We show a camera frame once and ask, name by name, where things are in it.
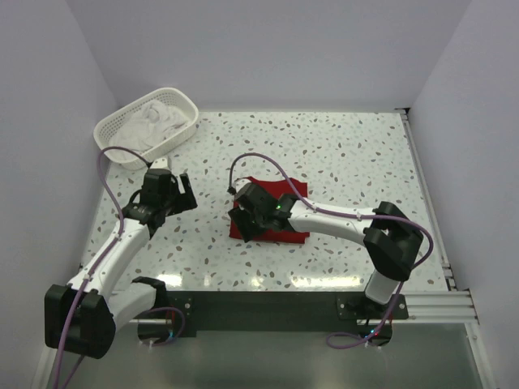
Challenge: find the white cloth in basket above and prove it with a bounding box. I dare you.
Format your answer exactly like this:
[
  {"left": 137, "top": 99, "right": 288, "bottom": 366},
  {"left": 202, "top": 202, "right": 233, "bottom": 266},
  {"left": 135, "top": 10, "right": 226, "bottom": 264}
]
[{"left": 109, "top": 99, "right": 188, "bottom": 154}]

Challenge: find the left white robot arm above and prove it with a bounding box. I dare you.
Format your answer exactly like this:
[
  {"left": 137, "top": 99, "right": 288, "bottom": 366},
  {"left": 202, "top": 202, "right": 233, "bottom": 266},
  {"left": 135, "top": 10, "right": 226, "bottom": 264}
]
[{"left": 44, "top": 168, "right": 197, "bottom": 359}]

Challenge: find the aluminium front rail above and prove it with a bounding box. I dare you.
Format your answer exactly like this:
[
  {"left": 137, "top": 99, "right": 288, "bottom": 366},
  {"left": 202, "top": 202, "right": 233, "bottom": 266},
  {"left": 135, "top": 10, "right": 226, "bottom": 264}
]
[{"left": 152, "top": 291, "right": 477, "bottom": 323}]

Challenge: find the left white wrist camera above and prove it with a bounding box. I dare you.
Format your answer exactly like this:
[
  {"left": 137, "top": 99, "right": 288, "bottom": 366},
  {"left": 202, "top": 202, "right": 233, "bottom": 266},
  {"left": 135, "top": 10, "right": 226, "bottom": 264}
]
[{"left": 149, "top": 156, "right": 171, "bottom": 172}]

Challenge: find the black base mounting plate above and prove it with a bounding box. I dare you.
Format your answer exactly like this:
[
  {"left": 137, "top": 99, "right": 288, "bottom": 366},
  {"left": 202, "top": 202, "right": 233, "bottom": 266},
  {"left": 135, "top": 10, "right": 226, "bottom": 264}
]
[{"left": 120, "top": 279, "right": 409, "bottom": 340}]

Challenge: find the white plastic laundry basket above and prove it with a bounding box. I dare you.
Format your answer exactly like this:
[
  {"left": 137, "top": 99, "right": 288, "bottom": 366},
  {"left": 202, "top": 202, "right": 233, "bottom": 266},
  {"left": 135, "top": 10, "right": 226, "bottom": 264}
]
[{"left": 93, "top": 88, "right": 199, "bottom": 170}]

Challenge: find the red t shirt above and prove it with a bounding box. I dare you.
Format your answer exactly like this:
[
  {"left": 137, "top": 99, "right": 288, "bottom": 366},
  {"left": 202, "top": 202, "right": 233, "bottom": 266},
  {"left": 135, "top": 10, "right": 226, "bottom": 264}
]
[{"left": 228, "top": 177, "right": 310, "bottom": 244}]

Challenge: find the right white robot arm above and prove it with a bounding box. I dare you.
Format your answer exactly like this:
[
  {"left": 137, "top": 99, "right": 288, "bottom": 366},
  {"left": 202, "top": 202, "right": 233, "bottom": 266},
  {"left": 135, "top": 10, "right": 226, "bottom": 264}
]
[{"left": 229, "top": 178, "right": 424, "bottom": 305}]

